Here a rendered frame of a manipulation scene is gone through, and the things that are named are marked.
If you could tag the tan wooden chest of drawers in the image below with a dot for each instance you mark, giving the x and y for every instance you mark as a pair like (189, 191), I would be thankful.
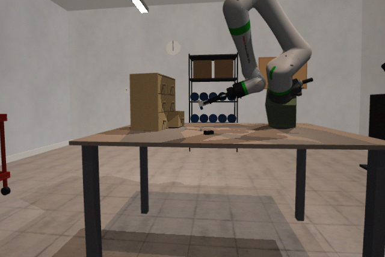
(144, 101)

